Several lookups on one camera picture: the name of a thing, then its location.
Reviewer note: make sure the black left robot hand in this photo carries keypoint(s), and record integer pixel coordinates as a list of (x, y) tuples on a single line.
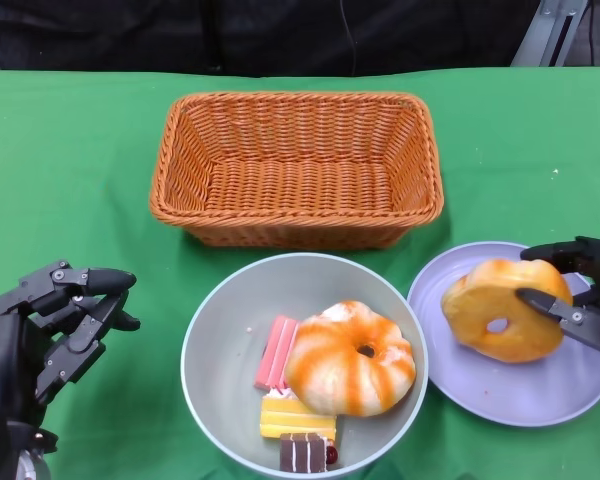
[(5, 360)]

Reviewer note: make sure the smooth orange bagel bread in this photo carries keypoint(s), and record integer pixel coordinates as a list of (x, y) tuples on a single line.
[(480, 300)]

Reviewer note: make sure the pale green bowl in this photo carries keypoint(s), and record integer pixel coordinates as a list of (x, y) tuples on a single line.
[(220, 325)]

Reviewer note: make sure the white-striped orange donut bread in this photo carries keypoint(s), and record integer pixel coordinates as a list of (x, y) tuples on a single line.
[(340, 365)]

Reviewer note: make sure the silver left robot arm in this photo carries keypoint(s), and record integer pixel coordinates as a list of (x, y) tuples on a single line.
[(15, 455)]

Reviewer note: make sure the lavender plate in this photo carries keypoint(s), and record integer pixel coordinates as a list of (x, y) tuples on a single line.
[(505, 390)]

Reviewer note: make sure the pink layered cake slice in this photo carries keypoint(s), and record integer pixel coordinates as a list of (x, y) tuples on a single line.
[(277, 350)]

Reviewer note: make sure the yellow layered cake slice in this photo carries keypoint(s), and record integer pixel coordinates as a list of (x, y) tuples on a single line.
[(295, 420)]

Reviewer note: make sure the chocolate layered cake slice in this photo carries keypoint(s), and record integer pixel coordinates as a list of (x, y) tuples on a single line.
[(302, 452)]

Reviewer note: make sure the orange wicker basket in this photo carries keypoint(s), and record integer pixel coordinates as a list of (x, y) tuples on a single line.
[(300, 185)]

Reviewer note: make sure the green tablecloth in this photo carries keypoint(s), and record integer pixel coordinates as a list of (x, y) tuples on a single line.
[(80, 150)]

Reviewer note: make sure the grey metal stand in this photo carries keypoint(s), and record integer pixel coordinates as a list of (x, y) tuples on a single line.
[(550, 35)]

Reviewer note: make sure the black backdrop cloth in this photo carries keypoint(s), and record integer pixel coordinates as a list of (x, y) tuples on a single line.
[(130, 35)]

